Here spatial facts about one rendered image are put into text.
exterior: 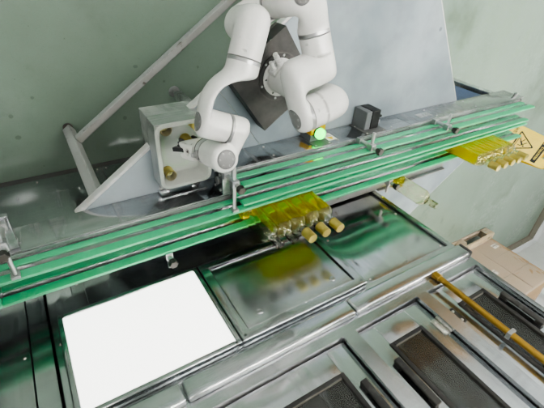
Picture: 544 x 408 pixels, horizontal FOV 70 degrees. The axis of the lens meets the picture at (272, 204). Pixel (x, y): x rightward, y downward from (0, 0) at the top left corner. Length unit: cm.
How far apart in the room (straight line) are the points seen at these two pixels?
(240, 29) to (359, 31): 73
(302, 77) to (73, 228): 80
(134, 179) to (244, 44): 62
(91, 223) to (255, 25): 75
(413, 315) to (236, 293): 57
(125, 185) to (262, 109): 53
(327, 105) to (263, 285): 60
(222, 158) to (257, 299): 49
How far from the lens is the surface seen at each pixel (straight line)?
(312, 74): 106
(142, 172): 135
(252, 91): 132
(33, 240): 130
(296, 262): 137
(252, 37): 98
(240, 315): 121
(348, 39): 159
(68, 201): 183
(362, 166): 161
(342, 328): 124
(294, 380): 114
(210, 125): 95
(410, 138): 176
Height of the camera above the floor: 190
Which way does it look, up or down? 43 degrees down
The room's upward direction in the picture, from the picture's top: 134 degrees clockwise
